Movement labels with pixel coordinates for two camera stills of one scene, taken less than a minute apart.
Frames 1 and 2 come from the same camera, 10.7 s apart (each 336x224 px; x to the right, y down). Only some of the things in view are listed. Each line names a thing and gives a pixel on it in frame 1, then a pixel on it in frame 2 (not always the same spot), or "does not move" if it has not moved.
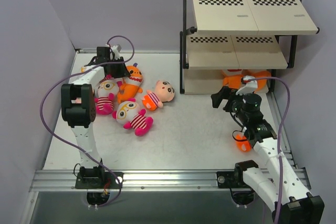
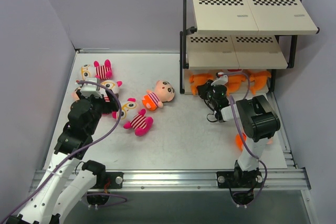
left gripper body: (116, 67) -> (109, 104)
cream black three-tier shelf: (225, 31) does not move
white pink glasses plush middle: (107, 89) does not move
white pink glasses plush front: (129, 114) does not move
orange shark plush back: (129, 86) -> (197, 80)
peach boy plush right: (242, 146) does not move
